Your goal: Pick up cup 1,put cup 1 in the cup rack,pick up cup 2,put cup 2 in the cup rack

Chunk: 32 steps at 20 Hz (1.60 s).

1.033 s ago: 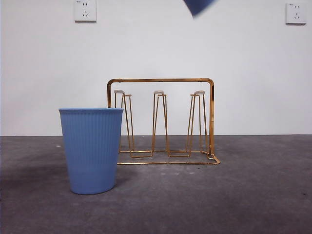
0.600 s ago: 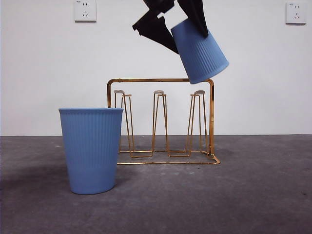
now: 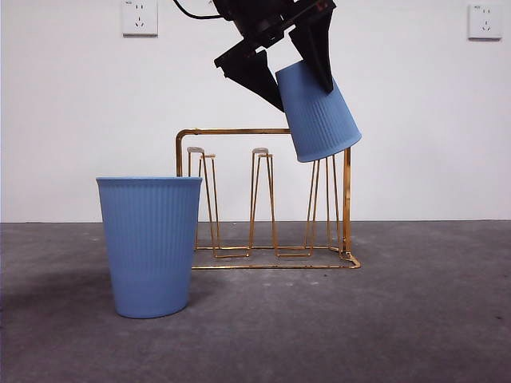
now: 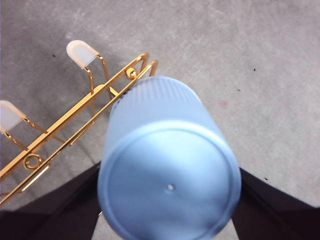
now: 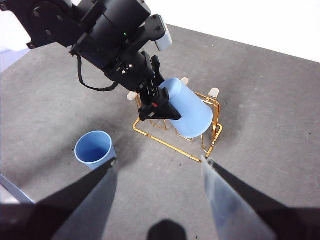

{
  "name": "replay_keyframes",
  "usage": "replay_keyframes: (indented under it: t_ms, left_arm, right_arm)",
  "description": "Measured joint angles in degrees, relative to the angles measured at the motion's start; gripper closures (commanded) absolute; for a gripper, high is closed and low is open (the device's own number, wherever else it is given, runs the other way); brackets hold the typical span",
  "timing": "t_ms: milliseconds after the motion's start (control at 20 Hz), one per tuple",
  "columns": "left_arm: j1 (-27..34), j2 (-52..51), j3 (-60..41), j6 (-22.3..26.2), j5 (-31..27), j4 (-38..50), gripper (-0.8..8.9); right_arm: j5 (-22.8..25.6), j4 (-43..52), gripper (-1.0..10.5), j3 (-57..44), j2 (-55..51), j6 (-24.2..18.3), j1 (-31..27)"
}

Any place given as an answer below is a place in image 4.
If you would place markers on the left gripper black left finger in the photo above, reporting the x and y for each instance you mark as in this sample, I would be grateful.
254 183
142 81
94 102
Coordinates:
50 217

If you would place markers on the blue ribbed plastic cup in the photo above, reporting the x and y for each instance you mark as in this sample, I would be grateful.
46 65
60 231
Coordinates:
170 162

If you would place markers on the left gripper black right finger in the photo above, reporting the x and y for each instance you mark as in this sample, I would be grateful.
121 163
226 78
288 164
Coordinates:
275 220

